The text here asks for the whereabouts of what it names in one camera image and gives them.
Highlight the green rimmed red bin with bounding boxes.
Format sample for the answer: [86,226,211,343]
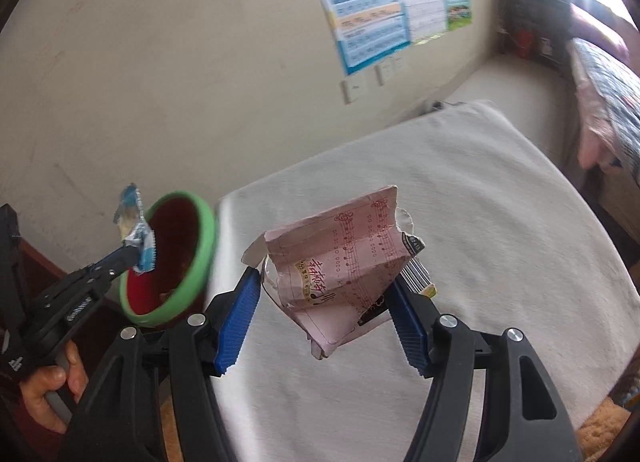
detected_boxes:
[119,190,218,328]

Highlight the dark red wooden cabinet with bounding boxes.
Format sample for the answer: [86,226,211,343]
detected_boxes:
[20,237,68,285]

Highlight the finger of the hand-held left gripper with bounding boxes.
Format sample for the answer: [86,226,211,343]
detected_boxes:
[75,246,143,284]

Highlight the blue alphabet wall poster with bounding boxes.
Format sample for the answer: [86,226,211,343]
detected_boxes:
[302,0,413,77]

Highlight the white table cloth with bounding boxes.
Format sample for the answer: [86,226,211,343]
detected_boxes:
[205,99,640,462]

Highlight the pink pillow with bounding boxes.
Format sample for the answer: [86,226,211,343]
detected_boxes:
[570,4,631,58]

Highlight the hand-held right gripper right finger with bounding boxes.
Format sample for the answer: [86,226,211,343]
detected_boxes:
[386,278,585,462]

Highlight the pink paper packet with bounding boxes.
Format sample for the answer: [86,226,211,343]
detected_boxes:
[241,185,437,359]

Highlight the dark metal shelf rack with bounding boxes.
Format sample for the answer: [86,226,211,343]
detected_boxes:
[495,0,576,68]

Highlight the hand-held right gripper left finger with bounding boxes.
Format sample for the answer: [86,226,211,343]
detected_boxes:
[57,266,263,462]

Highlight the pink bed skirt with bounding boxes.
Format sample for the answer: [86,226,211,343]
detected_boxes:
[577,107,626,173]

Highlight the person's left hand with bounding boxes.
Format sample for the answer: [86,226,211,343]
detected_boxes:
[20,342,92,435]

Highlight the blue plastic wrapper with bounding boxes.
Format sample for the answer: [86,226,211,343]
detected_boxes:
[112,183,158,274]

